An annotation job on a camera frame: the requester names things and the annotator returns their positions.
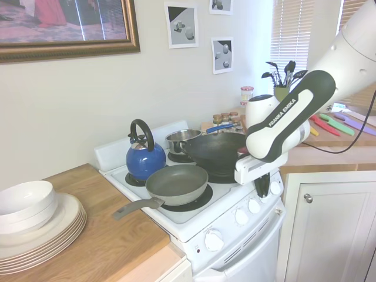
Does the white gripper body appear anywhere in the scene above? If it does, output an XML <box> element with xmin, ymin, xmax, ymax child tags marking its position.
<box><xmin>234</xmin><ymin>153</ymin><xmax>289</xmax><ymax>186</ymax></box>

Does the black wok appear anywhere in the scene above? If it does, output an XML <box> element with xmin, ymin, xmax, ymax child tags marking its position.
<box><xmin>178</xmin><ymin>132</ymin><xmax>248</xmax><ymax>177</ymax></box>

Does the large white oven knob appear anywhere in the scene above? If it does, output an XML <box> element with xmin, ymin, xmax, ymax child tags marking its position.
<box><xmin>204</xmin><ymin>229</ymin><xmax>225</xmax><ymax>252</ymax></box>

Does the narrow wooden window blind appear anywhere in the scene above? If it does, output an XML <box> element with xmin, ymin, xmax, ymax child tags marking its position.
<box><xmin>271</xmin><ymin>0</ymin><xmax>311</xmax><ymax>89</ymax></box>

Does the black spatula utensil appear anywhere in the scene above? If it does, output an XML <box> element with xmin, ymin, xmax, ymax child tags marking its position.
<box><xmin>282</xmin><ymin>60</ymin><xmax>297</xmax><ymax>88</ymax></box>

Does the steel saucepan with blue handle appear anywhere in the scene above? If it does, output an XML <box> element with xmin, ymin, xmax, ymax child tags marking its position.
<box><xmin>164</xmin><ymin>123</ymin><xmax>236</xmax><ymax>154</ymax></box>

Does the green utensil holder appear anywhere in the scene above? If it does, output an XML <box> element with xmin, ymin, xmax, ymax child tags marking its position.
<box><xmin>273</xmin><ymin>85</ymin><xmax>294</xmax><ymax>103</ymax></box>

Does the black slotted utensil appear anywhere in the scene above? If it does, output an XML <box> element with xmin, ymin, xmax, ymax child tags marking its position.
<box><xmin>289</xmin><ymin>69</ymin><xmax>308</xmax><ymax>88</ymax></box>

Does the cropped grey shapes paper print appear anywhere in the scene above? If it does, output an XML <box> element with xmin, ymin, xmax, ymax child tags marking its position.
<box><xmin>209</xmin><ymin>0</ymin><xmax>234</xmax><ymax>16</ymax></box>

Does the small grey shapes paper print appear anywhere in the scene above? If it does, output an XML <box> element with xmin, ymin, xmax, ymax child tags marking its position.
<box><xmin>211</xmin><ymin>36</ymin><xmax>235</xmax><ymax>75</ymax></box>

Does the cream plate with tan rim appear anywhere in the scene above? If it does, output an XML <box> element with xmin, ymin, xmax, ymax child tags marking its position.
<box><xmin>0</xmin><ymin>210</ymin><xmax>86</xmax><ymax>261</ymax></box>
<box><xmin>0</xmin><ymin>192</ymin><xmax>83</xmax><ymax>250</ymax></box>
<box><xmin>0</xmin><ymin>214</ymin><xmax>88</xmax><ymax>265</ymax></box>
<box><xmin>0</xmin><ymin>219</ymin><xmax>88</xmax><ymax>270</ymax></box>
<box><xmin>0</xmin><ymin>205</ymin><xmax>85</xmax><ymax>256</ymax></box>
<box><xmin>0</xmin><ymin>223</ymin><xmax>88</xmax><ymax>276</ymax></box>

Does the white bowl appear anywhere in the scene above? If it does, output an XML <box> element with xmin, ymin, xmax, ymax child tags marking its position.
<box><xmin>0</xmin><ymin>199</ymin><xmax>58</xmax><ymax>235</ymax></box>
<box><xmin>0</xmin><ymin>180</ymin><xmax>55</xmax><ymax>217</ymax></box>

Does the green knife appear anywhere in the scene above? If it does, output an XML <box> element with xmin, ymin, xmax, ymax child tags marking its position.
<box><xmin>319</xmin><ymin>113</ymin><xmax>356</xmax><ymax>136</ymax></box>

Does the white stove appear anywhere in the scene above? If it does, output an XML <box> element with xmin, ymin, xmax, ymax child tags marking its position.
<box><xmin>93</xmin><ymin>119</ymin><xmax>287</xmax><ymax>282</ymax></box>

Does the black spoon utensil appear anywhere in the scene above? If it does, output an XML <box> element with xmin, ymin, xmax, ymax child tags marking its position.
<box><xmin>261</xmin><ymin>61</ymin><xmax>282</xmax><ymax>88</ymax></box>

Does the gold framed painting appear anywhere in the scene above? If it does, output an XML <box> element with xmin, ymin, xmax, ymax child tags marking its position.
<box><xmin>0</xmin><ymin>0</ymin><xmax>142</xmax><ymax>63</ymax></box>

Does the purple knife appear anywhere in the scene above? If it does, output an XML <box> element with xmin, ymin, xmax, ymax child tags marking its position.
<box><xmin>334</xmin><ymin>113</ymin><xmax>376</xmax><ymax>135</ymax></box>

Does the white cabinet door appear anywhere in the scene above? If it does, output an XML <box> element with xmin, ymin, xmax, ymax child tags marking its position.
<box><xmin>283</xmin><ymin>172</ymin><xmax>376</xmax><ymax>282</ymax></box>

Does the glass jar with red lid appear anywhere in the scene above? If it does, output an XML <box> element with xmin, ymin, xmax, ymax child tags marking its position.
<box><xmin>240</xmin><ymin>85</ymin><xmax>255</xmax><ymax>106</ymax></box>

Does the large grey shapes paper print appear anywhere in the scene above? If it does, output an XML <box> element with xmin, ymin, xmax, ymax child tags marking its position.
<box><xmin>163</xmin><ymin>1</ymin><xmax>199</xmax><ymax>49</ymax></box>

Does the blue kettle with black handle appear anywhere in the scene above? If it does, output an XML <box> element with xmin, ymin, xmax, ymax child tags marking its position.
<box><xmin>125</xmin><ymin>119</ymin><xmax>167</xmax><ymax>180</ymax></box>

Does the red knife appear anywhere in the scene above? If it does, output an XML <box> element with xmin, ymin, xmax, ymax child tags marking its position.
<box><xmin>311</xmin><ymin>115</ymin><xmax>341</xmax><ymax>137</ymax></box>

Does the grey frying pan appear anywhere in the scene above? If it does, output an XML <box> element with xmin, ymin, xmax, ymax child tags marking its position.
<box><xmin>111</xmin><ymin>164</ymin><xmax>210</xmax><ymax>221</ymax></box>

